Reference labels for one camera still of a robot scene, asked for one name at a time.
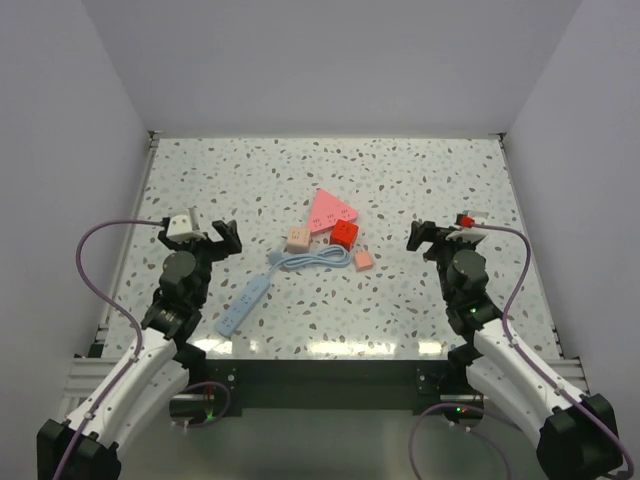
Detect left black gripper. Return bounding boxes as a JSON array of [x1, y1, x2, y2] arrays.
[[159, 219, 240, 305]]

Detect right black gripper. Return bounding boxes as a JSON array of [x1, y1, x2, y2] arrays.
[[405, 221, 475, 303]]

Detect beige cube socket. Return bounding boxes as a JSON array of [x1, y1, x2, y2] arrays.
[[286, 226, 311, 254]]

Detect red cube socket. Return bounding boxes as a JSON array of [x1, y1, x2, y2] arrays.
[[329, 219, 359, 252]]

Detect pink triangular power socket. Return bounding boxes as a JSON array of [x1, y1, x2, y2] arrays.
[[307, 189, 358, 235]]

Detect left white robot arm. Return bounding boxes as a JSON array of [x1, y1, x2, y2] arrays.
[[36, 215, 242, 479]]

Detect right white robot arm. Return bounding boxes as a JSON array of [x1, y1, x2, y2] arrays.
[[407, 211, 631, 479]]

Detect small pink plug adapter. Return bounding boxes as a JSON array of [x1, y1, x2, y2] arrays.
[[353, 251, 374, 271]]

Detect light blue power strip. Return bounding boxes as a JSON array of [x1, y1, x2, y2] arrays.
[[216, 275, 271, 338]]

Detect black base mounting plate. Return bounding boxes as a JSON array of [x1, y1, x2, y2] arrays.
[[168, 358, 486, 419]]

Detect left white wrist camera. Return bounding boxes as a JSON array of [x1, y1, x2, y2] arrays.
[[167, 208, 203, 240]]

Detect aluminium frame rail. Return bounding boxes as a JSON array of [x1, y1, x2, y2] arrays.
[[59, 358, 118, 417]]

